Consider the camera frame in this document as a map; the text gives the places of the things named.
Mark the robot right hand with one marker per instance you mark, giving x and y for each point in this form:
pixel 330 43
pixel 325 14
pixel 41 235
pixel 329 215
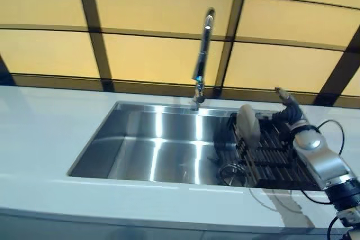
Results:
pixel 292 112

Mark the beige ceramic plate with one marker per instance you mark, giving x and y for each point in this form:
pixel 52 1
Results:
pixel 249 126

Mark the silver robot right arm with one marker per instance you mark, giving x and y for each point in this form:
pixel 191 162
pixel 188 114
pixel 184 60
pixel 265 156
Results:
pixel 320 158

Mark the black sink drying rack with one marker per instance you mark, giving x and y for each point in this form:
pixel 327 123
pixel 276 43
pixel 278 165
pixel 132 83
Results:
pixel 270 164

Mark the steel sink drain plug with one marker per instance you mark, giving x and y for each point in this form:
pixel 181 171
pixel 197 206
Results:
pixel 232 174

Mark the chrome gooseneck faucet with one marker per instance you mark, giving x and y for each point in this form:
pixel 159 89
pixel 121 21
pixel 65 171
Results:
pixel 204 51

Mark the stainless steel sink basin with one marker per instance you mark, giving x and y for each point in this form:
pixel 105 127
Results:
pixel 146 150

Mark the wide white cabinet door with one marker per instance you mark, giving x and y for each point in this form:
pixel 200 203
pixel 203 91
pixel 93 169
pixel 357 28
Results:
pixel 84 227

